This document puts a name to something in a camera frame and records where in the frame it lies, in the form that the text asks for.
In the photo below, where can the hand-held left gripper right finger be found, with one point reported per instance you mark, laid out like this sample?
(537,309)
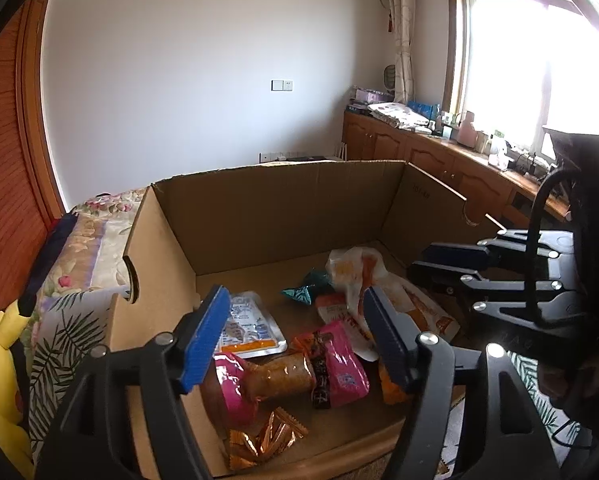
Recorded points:
(387,340)

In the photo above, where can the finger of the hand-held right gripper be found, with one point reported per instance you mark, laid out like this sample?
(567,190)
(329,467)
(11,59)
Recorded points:
(449,260)
(499,295)

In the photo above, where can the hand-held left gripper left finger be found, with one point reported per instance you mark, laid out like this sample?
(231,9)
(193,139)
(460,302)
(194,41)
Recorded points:
(207,340)

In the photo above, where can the large white roast-print packet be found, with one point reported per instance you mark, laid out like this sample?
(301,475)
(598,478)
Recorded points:
(424,315)

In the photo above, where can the pink snack packet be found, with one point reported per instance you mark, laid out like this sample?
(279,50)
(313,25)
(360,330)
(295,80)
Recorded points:
(342,365)

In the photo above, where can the white red-label snack packet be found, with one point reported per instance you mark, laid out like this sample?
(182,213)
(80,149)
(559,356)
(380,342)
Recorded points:
(349,267)

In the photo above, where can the teal candy packet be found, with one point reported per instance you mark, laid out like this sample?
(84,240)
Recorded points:
(302,292)

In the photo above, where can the cardboard box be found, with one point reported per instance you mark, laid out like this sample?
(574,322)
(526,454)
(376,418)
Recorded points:
(279,220)

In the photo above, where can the silver snack packet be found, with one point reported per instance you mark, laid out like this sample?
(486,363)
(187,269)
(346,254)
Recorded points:
(252,325)

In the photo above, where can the orange snack packet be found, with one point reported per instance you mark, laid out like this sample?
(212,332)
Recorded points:
(388,395)

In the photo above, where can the wooden cabinet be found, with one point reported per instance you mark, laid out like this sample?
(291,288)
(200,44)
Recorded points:
(429,160)

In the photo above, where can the orange foil candy wrapper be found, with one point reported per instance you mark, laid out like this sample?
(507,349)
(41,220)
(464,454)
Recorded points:
(284,427)
(249,452)

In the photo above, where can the white bottle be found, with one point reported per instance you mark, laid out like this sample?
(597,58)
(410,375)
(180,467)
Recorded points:
(497,150)

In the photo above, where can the leaf print blanket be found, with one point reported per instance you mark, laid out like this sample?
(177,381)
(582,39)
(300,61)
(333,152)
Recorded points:
(64,335)

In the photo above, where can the blue packet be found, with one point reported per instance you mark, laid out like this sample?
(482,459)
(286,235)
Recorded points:
(424,109)

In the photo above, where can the floral blanket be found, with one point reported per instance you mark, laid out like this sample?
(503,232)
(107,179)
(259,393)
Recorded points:
(89,240)

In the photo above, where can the folded printed cloth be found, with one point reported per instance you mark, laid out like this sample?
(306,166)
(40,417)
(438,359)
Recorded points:
(397,114)

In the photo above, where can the dark blue cloth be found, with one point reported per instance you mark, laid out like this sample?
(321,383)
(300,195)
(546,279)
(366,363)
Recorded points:
(54,245)

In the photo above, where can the purple box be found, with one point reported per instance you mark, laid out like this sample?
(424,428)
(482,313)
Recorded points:
(372,95)

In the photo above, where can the small grey fan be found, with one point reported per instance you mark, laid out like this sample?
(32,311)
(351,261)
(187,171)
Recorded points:
(389,79)

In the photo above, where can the window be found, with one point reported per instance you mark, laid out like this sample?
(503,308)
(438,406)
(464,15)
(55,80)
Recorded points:
(529,60)

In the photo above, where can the patterned curtain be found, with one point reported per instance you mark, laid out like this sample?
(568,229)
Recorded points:
(400,30)

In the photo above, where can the red tassel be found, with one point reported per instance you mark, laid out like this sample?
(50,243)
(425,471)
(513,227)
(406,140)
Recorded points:
(390,21)

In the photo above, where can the wooden wardrobe door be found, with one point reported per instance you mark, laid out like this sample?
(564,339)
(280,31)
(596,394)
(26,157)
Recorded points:
(9,160)

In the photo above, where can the white wall socket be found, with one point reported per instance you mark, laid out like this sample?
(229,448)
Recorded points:
(282,84)

